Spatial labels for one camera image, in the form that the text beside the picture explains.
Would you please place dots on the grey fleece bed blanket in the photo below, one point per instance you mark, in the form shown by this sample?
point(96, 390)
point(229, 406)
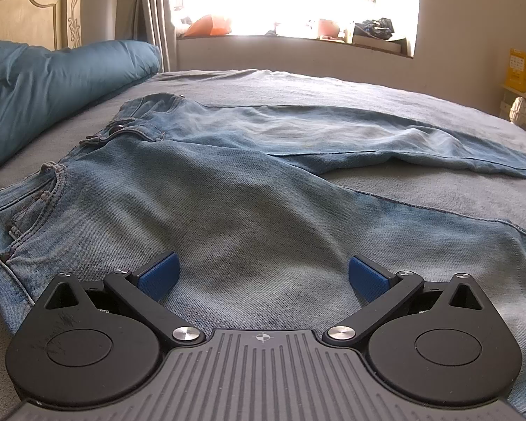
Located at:
point(333, 92)

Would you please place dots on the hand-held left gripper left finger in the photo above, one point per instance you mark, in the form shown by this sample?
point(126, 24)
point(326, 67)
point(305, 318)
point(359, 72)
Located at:
point(160, 277)

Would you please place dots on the orange bag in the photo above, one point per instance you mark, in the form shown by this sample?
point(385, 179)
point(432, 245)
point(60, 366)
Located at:
point(210, 26)

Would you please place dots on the white bedpost finial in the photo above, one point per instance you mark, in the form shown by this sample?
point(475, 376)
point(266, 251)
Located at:
point(519, 110)

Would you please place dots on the grey curtain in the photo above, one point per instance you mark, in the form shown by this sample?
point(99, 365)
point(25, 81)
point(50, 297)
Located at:
point(153, 17)

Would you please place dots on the brown windowsill item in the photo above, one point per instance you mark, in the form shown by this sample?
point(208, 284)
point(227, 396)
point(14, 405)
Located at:
point(331, 28)

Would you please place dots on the bright window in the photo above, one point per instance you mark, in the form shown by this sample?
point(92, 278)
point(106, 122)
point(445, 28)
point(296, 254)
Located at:
point(289, 0)

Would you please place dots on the cardboard box with dark clothes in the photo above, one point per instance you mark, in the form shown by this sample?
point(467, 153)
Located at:
point(377, 30)

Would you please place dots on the teal duvet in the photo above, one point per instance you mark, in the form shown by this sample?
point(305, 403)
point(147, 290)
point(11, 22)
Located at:
point(48, 87)

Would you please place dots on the blue denim jeans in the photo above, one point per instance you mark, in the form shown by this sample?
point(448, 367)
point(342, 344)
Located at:
point(245, 210)

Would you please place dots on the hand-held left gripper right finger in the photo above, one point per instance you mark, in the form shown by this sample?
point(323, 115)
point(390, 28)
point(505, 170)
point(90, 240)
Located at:
point(368, 278)

